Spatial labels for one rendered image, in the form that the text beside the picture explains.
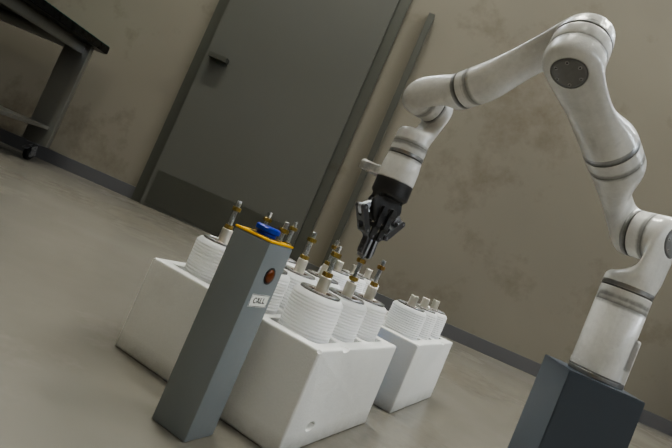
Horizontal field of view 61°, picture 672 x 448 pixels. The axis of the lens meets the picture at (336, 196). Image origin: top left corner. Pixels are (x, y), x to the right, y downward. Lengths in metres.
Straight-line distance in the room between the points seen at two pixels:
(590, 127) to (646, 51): 3.12
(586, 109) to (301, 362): 0.60
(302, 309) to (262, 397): 0.15
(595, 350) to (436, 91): 0.55
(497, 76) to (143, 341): 0.79
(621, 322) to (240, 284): 0.69
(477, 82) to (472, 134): 2.63
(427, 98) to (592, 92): 0.30
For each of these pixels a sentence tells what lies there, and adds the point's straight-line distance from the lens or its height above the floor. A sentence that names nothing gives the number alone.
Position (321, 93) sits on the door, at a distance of 3.62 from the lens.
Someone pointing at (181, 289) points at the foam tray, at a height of 0.15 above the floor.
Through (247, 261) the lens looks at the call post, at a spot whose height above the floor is 0.27.
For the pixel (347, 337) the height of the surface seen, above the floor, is 0.19.
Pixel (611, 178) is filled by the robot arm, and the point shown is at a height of 0.63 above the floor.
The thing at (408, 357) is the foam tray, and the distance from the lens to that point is 1.46.
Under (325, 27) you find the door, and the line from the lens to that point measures 3.75.
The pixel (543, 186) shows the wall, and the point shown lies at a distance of 3.73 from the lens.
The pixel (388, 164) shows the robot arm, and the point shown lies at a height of 0.52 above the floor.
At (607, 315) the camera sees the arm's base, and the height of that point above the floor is 0.42.
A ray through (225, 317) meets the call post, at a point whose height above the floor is 0.18.
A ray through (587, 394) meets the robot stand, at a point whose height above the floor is 0.27.
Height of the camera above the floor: 0.38
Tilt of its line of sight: 2 degrees up
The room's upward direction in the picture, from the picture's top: 23 degrees clockwise
